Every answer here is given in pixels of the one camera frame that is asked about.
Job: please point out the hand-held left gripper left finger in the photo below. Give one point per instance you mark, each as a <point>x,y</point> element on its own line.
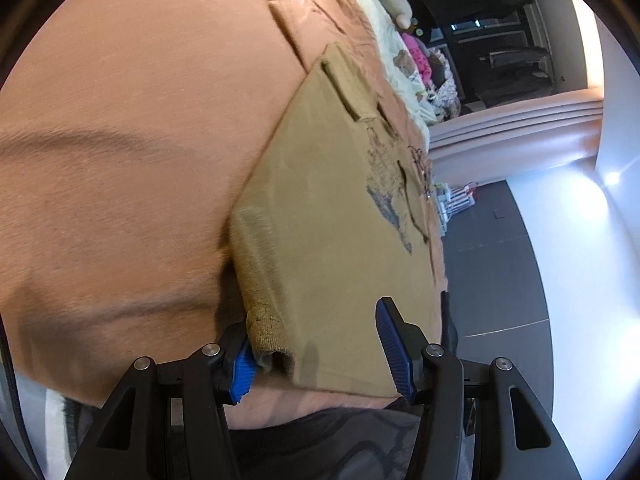
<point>240,375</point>

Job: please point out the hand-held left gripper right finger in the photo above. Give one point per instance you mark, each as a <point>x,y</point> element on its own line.
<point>395,345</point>

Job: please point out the olive printed t-shirt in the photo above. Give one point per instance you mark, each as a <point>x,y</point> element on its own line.
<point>320,210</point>

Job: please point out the dark patterned cloth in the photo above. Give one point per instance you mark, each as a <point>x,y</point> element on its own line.
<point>325,445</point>

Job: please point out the small white rack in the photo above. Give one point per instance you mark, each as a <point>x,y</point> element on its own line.
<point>455,200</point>

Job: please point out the pink curtain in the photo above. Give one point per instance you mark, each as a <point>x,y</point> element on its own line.
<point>515,135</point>

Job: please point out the ceiling spot light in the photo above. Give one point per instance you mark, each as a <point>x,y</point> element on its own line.
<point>612,178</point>

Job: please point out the small brown plush bear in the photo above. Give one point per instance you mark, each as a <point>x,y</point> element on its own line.
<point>404,62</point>

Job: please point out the orange blanket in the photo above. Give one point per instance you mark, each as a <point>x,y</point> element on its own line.
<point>125,110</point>

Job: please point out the pink cloth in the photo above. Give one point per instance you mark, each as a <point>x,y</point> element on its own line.
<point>419,55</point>

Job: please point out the cream duvet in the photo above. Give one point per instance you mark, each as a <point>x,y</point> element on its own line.
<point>385,45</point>

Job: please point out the cream plush toy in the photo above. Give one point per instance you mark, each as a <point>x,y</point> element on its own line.
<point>395,5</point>

